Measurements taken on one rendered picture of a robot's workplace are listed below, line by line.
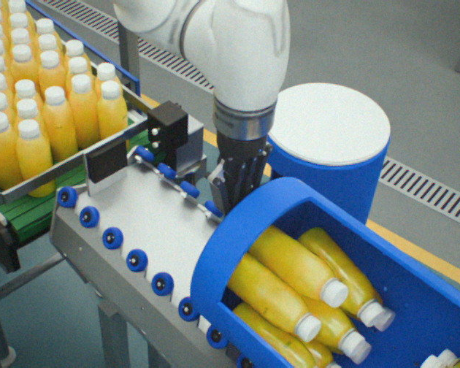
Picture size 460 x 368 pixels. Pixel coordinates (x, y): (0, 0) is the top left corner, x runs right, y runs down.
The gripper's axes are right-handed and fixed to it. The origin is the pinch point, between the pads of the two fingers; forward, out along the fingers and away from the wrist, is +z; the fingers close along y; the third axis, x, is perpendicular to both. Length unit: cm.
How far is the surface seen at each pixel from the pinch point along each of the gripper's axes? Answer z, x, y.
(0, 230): 26, -46, 21
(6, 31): 13, -89, -11
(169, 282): 18.2, -7.7, 7.6
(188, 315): 19.9, -0.9, 9.2
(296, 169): 15.9, -11.0, -30.8
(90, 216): 18.8, -31.0, 8.4
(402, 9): 116, -121, -260
